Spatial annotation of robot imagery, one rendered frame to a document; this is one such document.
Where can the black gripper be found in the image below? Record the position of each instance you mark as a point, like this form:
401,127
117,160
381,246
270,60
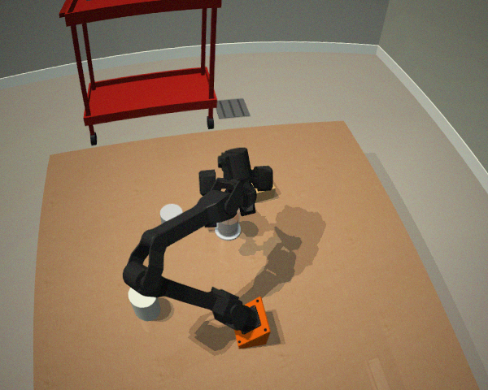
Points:
262,179

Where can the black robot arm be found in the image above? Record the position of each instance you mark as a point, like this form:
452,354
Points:
215,206

